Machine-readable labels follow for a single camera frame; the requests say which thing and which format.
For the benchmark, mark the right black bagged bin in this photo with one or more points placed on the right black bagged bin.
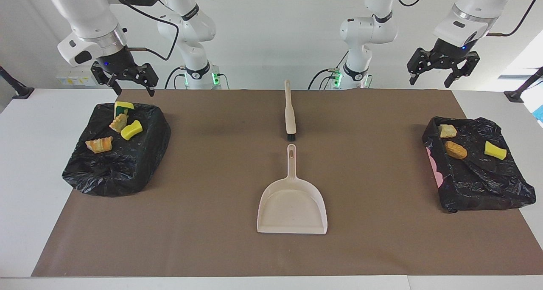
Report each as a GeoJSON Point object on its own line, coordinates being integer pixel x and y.
{"type": "Point", "coordinates": [479, 179]}

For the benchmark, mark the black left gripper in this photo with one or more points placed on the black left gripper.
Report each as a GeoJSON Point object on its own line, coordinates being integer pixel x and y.
{"type": "Point", "coordinates": [447, 54]}

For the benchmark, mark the yellow sponge piece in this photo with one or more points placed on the yellow sponge piece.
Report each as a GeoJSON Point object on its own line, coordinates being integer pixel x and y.
{"type": "Point", "coordinates": [122, 107]}
{"type": "Point", "coordinates": [131, 130]}

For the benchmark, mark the pale dumpling toy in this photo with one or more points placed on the pale dumpling toy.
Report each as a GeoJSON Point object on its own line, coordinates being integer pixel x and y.
{"type": "Point", "coordinates": [119, 123]}

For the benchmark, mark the beige hand brush black bristles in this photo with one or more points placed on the beige hand brush black bristles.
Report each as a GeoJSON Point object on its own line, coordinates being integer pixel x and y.
{"type": "Point", "coordinates": [290, 116]}

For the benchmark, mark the yellow sponge wedge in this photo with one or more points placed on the yellow sponge wedge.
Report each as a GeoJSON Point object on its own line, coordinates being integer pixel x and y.
{"type": "Point", "coordinates": [495, 150]}

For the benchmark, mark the beige plastic dustpan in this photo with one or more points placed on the beige plastic dustpan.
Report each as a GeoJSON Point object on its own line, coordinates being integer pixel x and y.
{"type": "Point", "coordinates": [292, 205]}

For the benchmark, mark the pink bin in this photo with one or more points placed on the pink bin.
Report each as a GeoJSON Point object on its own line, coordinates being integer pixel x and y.
{"type": "Point", "coordinates": [436, 169]}

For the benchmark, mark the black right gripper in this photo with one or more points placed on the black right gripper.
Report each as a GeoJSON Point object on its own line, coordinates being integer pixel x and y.
{"type": "Point", "coordinates": [116, 65]}

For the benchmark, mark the blue object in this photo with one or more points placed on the blue object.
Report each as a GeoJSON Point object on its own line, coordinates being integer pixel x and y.
{"type": "Point", "coordinates": [539, 113]}

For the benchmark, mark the brown paper table mat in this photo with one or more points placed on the brown paper table mat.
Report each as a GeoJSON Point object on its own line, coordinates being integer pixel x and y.
{"type": "Point", "coordinates": [212, 239]}

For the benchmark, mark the brown bread roll toy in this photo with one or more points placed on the brown bread roll toy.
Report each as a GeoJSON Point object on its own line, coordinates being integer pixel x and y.
{"type": "Point", "coordinates": [455, 150]}

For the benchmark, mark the black plastic trash bag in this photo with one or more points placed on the black plastic trash bag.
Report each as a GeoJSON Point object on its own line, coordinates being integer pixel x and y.
{"type": "Point", "coordinates": [123, 167]}

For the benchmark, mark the pale yellow chunk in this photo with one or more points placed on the pale yellow chunk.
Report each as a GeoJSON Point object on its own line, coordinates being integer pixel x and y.
{"type": "Point", "coordinates": [448, 131]}

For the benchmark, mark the white wall power boxes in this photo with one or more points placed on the white wall power boxes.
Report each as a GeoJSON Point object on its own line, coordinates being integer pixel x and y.
{"type": "Point", "coordinates": [72, 80]}

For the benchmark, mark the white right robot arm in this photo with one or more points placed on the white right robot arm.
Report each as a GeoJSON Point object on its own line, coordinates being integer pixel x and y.
{"type": "Point", "coordinates": [93, 14]}

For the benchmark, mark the black clamp stand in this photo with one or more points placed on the black clamp stand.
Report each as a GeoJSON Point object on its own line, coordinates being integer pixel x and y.
{"type": "Point", "coordinates": [17, 88]}
{"type": "Point", "coordinates": [515, 95]}

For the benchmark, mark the orange striped croissant toy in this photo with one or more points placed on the orange striped croissant toy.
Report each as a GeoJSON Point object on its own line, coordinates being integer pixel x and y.
{"type": "Point", "coordinates": [99, 145]}

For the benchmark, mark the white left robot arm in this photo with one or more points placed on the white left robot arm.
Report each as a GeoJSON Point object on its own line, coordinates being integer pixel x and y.
{"type": "Point", "coordinates": [471, 9]}

